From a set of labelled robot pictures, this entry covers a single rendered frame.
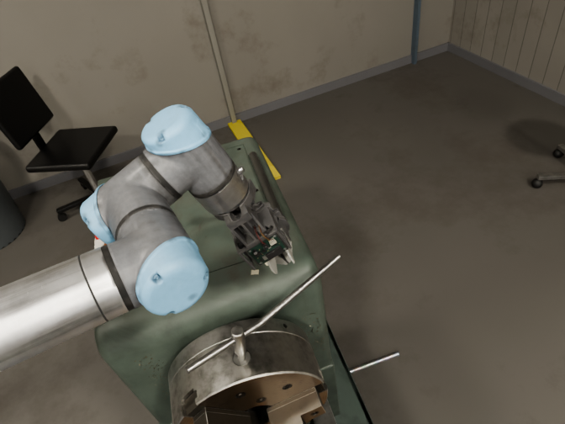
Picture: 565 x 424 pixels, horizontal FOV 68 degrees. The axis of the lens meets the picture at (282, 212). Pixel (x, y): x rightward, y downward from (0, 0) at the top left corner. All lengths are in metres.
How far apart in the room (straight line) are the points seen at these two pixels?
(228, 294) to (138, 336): 0.19
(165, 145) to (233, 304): 0.45
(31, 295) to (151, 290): 0.11
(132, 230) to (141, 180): 0.09
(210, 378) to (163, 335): 0.15
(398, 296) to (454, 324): 0.30
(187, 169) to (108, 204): 0.10
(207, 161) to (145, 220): 0.12
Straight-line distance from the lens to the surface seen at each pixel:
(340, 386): 1.53
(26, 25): 3.51
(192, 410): 0.85
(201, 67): 3.67
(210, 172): 0.55
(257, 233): 0.64
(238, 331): 0.74
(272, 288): 0.89
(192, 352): 0.87
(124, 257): 0.45
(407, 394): 2.12
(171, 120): 0.54
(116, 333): 0.93
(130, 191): 0.53
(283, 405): 0.90
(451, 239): 2.68
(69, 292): 0.45
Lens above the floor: 1.94
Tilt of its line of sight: 42 degrees down
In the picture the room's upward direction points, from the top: 11 degrees counter-clockwise
